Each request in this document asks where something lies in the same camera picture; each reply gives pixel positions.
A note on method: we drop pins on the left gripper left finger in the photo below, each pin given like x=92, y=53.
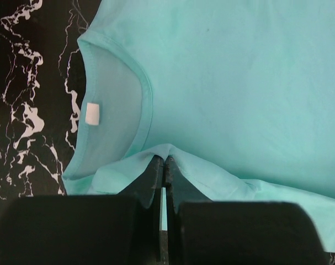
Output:
x=87, y=229

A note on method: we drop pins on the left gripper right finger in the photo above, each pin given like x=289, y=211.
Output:
x=204, y=232

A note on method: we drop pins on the teal t shirt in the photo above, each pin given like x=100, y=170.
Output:
x=240, y=93

